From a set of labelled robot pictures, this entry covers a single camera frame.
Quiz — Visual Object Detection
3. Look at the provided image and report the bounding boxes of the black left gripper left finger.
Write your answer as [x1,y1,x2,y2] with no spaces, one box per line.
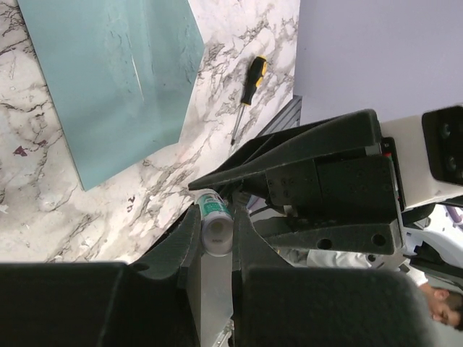
[1,206,201,346]

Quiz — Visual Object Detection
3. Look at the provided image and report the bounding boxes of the yellow black screwdriver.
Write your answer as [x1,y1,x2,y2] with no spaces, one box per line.
[231,56,267,146]

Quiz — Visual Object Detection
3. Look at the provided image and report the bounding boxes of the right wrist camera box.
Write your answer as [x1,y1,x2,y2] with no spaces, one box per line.
[380,103,462,210]

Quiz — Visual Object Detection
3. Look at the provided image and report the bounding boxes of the green white glue stick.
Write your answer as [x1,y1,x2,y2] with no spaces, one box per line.
[195,189,234,257]

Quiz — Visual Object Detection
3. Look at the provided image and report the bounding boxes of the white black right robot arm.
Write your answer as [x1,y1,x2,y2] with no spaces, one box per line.
[189,105,462,285]

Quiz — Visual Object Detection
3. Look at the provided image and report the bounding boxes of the person's head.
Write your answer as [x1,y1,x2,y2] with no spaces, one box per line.
[419,283,462,330]

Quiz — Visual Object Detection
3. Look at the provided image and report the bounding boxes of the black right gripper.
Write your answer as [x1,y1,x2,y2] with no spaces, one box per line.
[188,109,403,255]

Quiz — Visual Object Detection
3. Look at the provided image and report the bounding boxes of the light blue envelope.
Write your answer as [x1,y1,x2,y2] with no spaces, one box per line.
[19,0,204,189]

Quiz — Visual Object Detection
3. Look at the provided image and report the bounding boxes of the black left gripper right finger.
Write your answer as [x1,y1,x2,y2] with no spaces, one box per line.
[231,208,433,346]

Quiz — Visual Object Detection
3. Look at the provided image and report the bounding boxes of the aluminium frame rail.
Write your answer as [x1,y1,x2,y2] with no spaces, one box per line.
[258,95,302,137]

